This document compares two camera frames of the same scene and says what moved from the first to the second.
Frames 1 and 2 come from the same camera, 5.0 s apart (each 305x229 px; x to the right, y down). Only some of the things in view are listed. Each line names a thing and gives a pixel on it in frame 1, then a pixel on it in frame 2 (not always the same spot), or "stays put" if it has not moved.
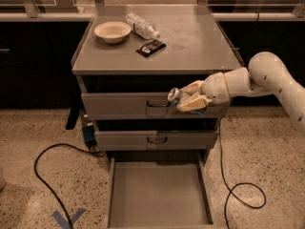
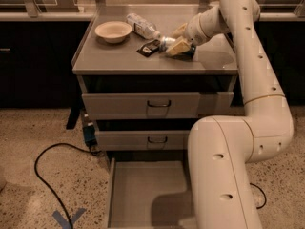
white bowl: [112, 31] stays put
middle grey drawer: [155, 139] stays put
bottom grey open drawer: [158, 193] stays put
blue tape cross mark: [64, 222] stays put
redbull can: [173, 95] → [166, 42]
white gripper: [214, 88] → [193, 31]
